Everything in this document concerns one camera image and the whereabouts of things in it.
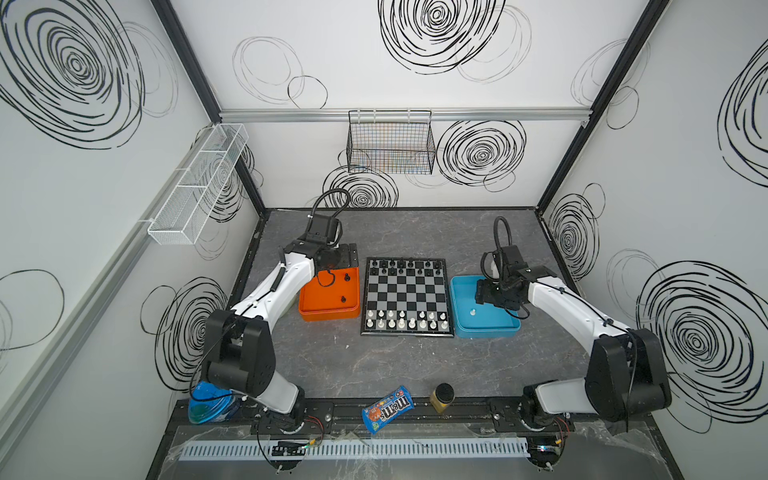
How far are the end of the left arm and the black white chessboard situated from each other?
0.68ft

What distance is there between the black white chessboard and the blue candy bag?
0.55 ft

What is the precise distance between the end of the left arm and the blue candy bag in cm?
37

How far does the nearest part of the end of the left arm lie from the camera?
24.7 inches

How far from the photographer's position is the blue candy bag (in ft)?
2.42

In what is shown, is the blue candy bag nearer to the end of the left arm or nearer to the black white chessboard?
the black white chessboard

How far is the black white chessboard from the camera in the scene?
884mm

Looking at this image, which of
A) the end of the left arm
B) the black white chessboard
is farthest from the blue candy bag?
the end of the left arm
